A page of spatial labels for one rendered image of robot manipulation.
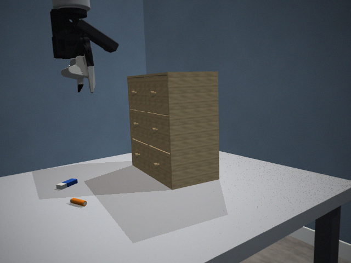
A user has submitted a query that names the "brown wooden drawer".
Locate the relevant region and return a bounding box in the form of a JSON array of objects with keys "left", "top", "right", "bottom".
[
  {"left": 145, "top": 76, "right": 168, "bottom": 112},
  {"left": 130, "top": 109, "right": 148, "bottom": 142},
  {"left": 128, "top": 78, "right": 146, "bottom": 109},
  {"left": 147, "top": 112, "right": 170, "bottom": 150},
  {"left": 149, "top": 145, "right": 171, "bottom": 187},
  {"left": 132, "top": 138, "right": 149, "bottom": 173}
]

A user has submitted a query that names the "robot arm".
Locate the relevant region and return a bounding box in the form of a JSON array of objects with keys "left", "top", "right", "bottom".
[{"left": 52, "top": 0, "right": 119, "bottom": 53}]

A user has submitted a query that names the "brown wooden chest of drawers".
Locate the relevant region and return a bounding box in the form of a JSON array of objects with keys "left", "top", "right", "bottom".
[{"left": 127, "top": 71, "right": 219, "bottom": 190}]

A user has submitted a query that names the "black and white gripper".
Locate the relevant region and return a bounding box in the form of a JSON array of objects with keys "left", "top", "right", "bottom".
[{"left": 50, "top": 7, "right": 95, "bottom": 93}]

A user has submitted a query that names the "blue and white eraser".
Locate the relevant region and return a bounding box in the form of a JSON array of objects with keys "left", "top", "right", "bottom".
[{"left": 56, "top": 179, "right": 78, "bottom": 190}]

